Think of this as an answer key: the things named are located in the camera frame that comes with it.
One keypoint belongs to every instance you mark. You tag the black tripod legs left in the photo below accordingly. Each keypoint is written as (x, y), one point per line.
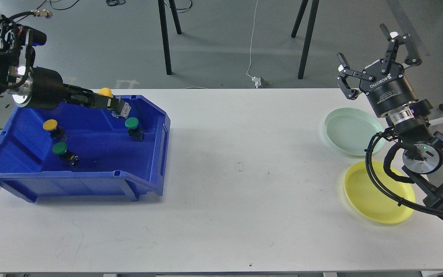
(164, 30)

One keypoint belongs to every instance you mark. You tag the yellow plate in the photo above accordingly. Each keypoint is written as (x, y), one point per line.
(366, 199)

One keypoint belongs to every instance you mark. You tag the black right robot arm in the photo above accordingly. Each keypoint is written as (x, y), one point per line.
(417, 155)

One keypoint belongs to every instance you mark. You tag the green push button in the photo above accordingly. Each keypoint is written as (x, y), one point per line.
(61, 150)
(135, 131)

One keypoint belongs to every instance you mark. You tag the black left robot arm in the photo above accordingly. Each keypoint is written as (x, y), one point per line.
(17, 50)

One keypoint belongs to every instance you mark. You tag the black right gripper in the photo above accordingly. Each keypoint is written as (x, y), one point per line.
(388, 90)

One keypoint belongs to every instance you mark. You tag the black tripod legs right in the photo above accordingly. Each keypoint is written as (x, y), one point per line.
(309, 32)

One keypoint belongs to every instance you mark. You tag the yellow push button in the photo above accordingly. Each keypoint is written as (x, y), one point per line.
(116, 106)
(56, 132)

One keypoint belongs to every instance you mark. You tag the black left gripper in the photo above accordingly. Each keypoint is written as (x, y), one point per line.
(44, 89)

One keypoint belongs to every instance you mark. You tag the black tripod legs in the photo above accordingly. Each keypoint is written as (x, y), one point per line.
(309, 32)
(164, 30)

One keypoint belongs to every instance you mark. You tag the pale green plate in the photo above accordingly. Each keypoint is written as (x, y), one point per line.
(349, 130)

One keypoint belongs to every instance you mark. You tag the blue plastic storage bin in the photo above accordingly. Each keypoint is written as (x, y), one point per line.
(110, 162)

